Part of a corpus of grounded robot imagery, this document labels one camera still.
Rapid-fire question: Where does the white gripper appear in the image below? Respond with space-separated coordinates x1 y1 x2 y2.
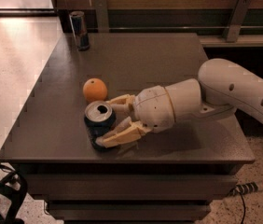
95 86 174 148

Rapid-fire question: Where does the striped cable on floor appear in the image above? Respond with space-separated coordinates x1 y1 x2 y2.
228 180 263 224

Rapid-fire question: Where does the right metal bracket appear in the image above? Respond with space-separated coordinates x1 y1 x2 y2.
223 0 252 43

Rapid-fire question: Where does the orange fruit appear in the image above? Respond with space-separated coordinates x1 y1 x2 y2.
83 78 107 103

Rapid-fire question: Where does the silver blue redbull can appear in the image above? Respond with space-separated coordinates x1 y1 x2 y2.
69 11 90 51

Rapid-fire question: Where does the grey drawer cabinet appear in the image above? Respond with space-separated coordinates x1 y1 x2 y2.
0 34 255 224

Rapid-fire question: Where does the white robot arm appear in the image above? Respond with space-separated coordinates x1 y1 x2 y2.
95 59 263 148

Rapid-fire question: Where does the metal bracket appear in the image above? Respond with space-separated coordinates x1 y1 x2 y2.
223 0 252 43
94 0 109 33

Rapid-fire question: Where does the blue pepsi can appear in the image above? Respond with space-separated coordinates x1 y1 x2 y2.
84 101 116 151

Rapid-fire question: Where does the left metal bracket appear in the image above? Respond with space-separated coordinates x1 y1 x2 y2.
94 0 109 33

